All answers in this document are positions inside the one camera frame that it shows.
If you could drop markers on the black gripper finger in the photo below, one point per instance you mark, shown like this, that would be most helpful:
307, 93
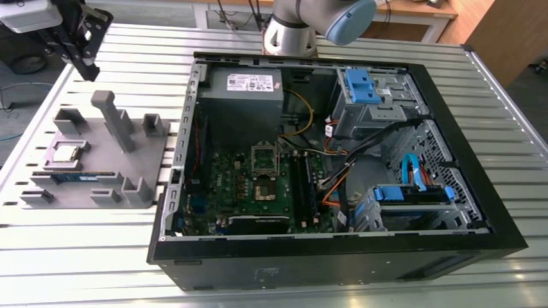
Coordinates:
61, 45
101, 29

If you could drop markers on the silver CPU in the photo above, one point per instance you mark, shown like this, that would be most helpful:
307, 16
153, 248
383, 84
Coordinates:
67, 153

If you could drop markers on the CPU socket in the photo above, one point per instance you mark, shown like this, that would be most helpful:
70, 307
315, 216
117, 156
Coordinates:
266, 192

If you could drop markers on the grey parts rack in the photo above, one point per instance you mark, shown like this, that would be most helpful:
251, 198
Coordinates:
107, 160

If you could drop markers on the blue RAM stick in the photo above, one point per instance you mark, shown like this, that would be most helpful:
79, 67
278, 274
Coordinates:
73, 177

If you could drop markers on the grey power supply unit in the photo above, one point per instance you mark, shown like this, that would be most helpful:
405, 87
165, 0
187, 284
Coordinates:
241, 112

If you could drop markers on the green motherboard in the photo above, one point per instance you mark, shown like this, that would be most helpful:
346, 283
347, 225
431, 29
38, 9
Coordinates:
231, 179

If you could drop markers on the metal locking lever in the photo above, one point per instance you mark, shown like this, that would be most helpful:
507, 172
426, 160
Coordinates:
279, 150

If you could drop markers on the blue plastic drive latch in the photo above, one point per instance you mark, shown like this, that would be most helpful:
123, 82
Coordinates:
362, 86

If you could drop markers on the black graphics card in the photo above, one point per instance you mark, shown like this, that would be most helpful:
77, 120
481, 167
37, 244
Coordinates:
257, 224

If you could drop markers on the metal optical drive cage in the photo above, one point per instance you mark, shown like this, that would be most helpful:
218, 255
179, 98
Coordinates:
386, 112

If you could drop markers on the black PC case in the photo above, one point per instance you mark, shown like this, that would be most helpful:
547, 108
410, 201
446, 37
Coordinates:
299, 256

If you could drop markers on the hard disk in blue carrier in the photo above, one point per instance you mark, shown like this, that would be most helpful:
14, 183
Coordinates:
390, 194

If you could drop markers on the black table corner cap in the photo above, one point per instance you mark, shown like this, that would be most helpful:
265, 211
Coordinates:
467, 48

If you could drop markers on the wooden cabinet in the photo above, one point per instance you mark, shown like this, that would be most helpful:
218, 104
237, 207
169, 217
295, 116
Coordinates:
506, 38

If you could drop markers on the metal disk bay cage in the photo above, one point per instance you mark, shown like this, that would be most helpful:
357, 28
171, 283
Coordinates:
429, 211

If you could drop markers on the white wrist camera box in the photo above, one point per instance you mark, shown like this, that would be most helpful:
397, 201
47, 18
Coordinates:
26, 14

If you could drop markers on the wooden desk white frame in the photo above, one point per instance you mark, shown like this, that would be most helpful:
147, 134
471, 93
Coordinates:
429, 11

